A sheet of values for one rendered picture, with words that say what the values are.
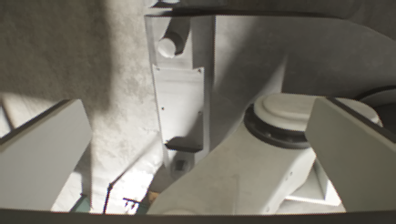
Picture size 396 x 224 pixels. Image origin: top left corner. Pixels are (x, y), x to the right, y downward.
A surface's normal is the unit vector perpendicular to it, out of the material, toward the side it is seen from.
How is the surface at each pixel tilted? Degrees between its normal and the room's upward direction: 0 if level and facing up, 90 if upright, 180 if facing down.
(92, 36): 0
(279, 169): 90
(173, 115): 0
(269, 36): 0
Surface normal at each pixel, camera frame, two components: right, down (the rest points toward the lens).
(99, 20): -0.22, 0.51
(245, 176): -0.01, -0.85
